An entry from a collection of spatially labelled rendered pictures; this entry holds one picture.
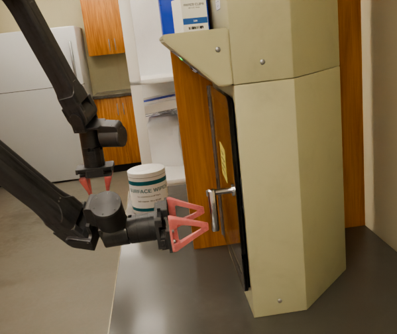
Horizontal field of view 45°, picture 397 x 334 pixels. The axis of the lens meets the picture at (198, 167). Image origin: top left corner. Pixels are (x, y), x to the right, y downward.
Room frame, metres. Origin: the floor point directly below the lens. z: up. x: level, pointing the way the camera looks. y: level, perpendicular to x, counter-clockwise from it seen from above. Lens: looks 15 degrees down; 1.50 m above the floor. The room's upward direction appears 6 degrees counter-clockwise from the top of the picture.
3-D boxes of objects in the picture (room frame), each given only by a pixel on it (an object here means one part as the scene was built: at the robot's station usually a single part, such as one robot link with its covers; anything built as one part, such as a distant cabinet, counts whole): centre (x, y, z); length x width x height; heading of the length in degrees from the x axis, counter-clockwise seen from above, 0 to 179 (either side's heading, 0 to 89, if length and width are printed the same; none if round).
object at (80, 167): (1.30, 0.28, 1.21); 0.10 x 0.07 x 0.07; 94
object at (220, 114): (1.02, -0.06, 1.19); 0.30 x 0.01 x 0.40; 4
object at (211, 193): (0.91, -0.04, 1.17); 0.05 x 0.03 x 0.10; 94
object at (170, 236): (0.86, 0.04, 1.15); 0.09 x 0.07 x 0.07; 93
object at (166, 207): (0.93, 0.04, 1.15); 0.09 x 0.07 x 0.07; 93
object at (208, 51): (1.01, -0.01, 1.46); 0.32 x 0.11 x 0.10; 4
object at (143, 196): (1.60, 0.18, 1.02); 0.13 x 0.13 x 0.15
